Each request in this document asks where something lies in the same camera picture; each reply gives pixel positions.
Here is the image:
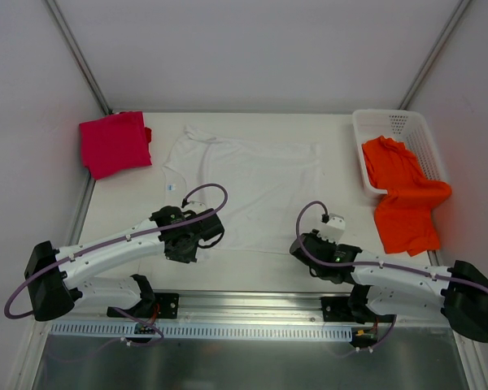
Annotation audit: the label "white t-shirt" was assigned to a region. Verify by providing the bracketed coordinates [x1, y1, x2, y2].
[163, 126, 321, 254]

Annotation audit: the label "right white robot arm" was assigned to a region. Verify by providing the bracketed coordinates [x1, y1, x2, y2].
[290, 230, 488, 343]

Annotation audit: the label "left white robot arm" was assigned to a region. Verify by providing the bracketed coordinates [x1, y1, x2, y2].
[24, 206, 224, 322]

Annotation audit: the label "orange t-shirt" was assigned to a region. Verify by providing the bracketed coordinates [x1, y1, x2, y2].
[362, 136, 451, 256]

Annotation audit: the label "folded magenta t-shirt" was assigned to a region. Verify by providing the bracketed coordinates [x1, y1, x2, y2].
[79, 111, 152, 180]

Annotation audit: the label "white plastic basket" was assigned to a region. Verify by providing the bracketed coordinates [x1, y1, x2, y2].
[352, 109, 449, 200]

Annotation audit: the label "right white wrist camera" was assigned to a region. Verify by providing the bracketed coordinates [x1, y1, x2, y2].
[318, 214, 346, 244]

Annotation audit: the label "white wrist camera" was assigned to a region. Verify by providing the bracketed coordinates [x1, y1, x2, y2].
[181, 200, 197, 210]
[318, 214, 346, 244]

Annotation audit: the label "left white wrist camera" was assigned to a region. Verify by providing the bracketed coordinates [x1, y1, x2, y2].
[181, 200, 197, 210]

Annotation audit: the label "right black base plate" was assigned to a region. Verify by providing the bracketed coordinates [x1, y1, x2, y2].
[320, 296, 357, 323]

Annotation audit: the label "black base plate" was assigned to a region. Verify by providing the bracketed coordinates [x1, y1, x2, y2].
[320, 296, 357, 323]
[106, 291, 180, 319]

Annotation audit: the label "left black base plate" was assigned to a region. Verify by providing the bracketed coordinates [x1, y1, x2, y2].
[106, 291, 180, 319]

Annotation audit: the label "aluminium mounting rail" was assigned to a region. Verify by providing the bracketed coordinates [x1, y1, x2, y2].
[31, 287, 395, 322]

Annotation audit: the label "white slotted cable duct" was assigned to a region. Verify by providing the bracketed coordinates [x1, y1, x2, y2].
[50, 320, 353, 343]

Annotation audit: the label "left metal frame post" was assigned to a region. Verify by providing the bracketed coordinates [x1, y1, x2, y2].
[42, 0, 113, 115]

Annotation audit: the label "metal frame post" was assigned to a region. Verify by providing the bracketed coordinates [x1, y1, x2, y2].
[42, 0, 113, 115]
[398, 0, 473, 110]

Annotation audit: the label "right metal frame post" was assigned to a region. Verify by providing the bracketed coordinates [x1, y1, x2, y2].
[398, 0, 473, 110]

